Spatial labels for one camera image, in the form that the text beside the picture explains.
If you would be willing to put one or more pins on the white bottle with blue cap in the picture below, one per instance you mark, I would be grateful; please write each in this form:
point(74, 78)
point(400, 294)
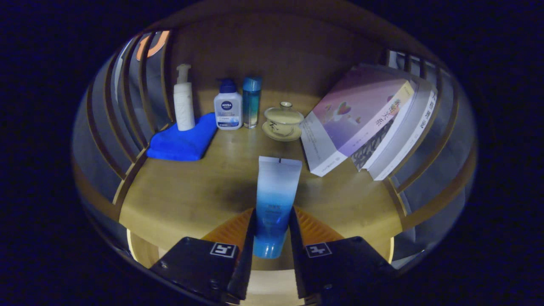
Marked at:
point(227, 110)

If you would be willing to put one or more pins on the purple cover book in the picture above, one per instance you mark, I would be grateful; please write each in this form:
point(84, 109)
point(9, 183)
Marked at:
point(357, 114)

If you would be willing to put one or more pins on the blue gradient cosmetic tube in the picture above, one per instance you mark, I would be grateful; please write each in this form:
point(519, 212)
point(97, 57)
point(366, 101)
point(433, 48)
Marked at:
point(276, 191)

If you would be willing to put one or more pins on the white pump bottle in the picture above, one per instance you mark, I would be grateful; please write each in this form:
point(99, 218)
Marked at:
point(184, 106)

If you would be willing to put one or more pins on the brown wooden cabinet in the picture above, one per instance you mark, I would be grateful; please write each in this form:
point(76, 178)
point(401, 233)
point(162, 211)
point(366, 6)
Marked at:
point(276, 51)

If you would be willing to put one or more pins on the patterned cover book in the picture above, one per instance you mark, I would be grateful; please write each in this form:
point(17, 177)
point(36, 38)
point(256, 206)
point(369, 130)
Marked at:
point(369, 148)

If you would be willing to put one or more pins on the beige lidded tea cup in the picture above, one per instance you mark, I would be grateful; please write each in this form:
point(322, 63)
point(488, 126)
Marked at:
point(282, 119)

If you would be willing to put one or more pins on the folded blue cloth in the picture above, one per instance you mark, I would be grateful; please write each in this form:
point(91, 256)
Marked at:
point(182, 142)

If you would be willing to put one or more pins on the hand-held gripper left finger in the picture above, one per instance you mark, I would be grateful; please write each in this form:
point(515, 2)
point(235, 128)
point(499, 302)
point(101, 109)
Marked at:
point(246, 263)

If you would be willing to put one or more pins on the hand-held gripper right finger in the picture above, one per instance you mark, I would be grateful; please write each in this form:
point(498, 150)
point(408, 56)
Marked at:
point(297, 263)

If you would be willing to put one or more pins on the wooden countertop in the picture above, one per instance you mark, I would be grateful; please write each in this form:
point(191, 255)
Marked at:
point(191, 191)

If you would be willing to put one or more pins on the white spine book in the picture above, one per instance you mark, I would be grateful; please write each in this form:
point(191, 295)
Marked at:
point(408, 136)

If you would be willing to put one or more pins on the teal glass bottle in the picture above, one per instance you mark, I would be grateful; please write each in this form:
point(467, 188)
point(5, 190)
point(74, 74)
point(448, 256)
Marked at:
point(251, 102)

